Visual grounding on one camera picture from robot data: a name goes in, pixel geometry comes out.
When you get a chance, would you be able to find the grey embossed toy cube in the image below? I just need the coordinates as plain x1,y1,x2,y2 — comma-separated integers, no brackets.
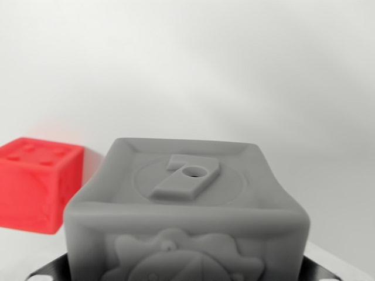
63,137,311,281

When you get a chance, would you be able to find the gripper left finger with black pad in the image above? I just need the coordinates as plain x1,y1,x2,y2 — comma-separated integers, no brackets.
25,252,71,281

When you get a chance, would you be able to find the red embossed toy cube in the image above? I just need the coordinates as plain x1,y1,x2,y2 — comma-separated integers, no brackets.
0,136,84,236

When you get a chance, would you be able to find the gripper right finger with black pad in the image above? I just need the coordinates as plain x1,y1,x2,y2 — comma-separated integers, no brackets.
299,253,345,281

